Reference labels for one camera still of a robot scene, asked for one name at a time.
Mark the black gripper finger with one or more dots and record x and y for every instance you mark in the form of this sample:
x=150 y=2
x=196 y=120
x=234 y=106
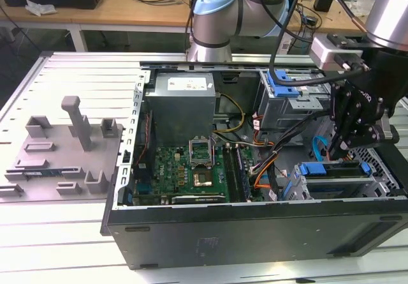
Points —
x=366 y=137
x=340 y=105

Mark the hard disk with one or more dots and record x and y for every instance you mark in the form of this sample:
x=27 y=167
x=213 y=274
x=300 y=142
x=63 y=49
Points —
x=312 y=169

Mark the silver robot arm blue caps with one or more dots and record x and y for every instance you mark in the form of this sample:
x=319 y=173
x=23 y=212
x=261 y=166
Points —
x=216 y=16

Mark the metal disk bay cage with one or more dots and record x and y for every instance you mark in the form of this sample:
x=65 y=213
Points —
x=379 y=182

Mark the metal optical drive cage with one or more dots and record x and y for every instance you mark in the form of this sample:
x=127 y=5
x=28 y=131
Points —
x=287 y=111

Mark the blue plastic drive latch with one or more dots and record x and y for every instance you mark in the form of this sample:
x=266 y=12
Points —
x=283 y=91

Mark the clear plastic bag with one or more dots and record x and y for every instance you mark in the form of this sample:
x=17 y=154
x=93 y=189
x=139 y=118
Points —
x=361 y=6

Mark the small black container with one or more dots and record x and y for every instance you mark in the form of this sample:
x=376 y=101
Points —
x=323 y=3

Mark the CPU socket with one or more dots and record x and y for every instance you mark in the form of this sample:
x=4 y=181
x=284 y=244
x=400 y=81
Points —
x=202 y=178

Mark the grey power supply unit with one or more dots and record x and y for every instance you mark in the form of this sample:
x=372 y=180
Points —
x=181 y=111

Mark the black graphics card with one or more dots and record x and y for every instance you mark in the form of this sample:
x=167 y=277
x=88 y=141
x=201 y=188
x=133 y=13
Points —
x=197 y=199

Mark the black open PC case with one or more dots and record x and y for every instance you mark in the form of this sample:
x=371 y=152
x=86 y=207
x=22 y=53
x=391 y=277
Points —
x=223 y=233

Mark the green motherboard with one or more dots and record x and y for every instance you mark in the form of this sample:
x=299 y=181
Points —
x=169 y=169

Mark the grey parts rack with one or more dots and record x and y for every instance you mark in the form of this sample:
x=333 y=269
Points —
x=63 y=156

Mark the wooden desk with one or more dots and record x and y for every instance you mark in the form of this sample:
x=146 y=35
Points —
x=63 y=14

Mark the green RAM stick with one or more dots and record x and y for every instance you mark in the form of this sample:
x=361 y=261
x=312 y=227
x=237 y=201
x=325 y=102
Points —
x=41 y=172

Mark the crumpled clear plastic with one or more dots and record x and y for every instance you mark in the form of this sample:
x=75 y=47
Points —
x=39 y=8

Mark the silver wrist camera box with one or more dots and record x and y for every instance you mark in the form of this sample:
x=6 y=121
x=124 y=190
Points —
x=323 y=52

